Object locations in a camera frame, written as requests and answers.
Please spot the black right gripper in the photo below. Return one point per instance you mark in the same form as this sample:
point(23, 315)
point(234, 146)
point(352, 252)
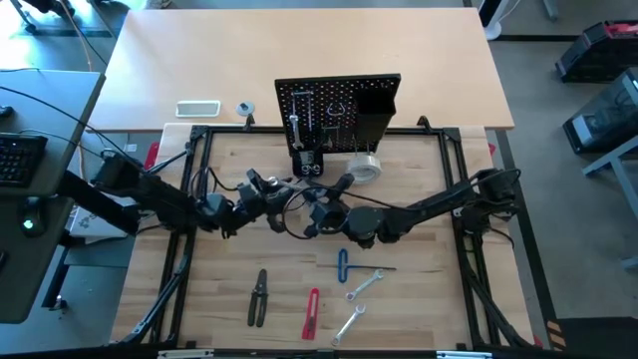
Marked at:
point(330, 218)

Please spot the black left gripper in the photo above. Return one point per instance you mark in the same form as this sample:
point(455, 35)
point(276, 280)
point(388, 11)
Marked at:
point(251, 204)

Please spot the white tape roll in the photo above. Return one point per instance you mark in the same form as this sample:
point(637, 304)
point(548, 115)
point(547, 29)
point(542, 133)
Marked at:
point(351, 169)

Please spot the red utility knife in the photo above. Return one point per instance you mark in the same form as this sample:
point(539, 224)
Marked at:
point(310, 314)

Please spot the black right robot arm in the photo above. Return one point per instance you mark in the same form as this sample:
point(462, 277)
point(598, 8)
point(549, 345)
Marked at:
point(423, 207)

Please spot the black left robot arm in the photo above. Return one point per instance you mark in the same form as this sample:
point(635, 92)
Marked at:
point(159, 192)

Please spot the small black pegboard shelf bin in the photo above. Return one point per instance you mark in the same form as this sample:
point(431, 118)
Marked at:
point(301, 158)

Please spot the tall black pegboard bin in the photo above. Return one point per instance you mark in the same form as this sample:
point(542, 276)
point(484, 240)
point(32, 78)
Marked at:
point(375, 117)

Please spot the black perforated pegboard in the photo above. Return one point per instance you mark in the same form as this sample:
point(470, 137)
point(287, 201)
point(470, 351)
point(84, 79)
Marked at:
point(349, 92)

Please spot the white rectangular tray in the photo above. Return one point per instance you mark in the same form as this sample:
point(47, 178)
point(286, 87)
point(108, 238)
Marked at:
point(198, 108)

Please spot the red clamp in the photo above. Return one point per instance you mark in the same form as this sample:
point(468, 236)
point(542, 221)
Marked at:
point(151, 155)
point(492, 149)

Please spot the large beige desk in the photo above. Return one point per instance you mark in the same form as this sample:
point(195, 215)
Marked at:
point(249, 50)

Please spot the black support beam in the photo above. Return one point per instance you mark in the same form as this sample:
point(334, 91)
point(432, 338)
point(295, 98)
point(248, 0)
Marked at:
point(95, 202)

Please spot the white round stand base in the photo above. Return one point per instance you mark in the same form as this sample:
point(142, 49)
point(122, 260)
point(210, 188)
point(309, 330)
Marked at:
point(496, 22)

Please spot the black computer mouse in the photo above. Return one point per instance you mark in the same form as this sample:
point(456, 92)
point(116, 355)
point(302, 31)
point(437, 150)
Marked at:
point(31, 219)

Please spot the grey office desk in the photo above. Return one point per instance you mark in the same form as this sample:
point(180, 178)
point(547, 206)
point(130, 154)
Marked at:
point(55, 100)

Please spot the black computer keyboard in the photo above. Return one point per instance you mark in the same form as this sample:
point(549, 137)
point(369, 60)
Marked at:
point(17, 159)

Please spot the yellow black hazard tape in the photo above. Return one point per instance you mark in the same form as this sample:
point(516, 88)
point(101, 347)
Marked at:
point(556, 335)

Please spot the black equipment case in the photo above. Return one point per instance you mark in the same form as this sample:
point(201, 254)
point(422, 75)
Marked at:
point(603, 124)
point(598, 50)

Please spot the black office chair base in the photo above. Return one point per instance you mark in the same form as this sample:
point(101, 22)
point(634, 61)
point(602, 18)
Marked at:
point(50, 6)

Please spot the black aluminium table frame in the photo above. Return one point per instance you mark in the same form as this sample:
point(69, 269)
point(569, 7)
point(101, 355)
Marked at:
point(229, 130)

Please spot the silver metal bracket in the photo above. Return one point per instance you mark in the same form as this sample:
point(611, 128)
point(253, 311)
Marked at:
point(185, 354)
point(463, 355)

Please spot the grey table frame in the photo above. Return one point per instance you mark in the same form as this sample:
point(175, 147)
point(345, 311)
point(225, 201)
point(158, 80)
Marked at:
point(615, 164)

